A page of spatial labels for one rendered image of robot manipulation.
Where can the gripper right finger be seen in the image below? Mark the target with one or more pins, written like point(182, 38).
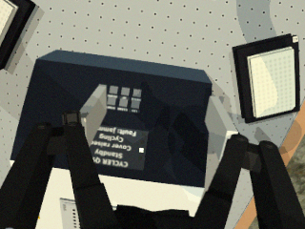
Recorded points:
point(276, 202)

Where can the grey and dark blue benchtop lab instrument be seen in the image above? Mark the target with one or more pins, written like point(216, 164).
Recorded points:
point(151, 148)

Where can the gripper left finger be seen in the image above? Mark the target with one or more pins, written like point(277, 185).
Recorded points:
point(23, 190)

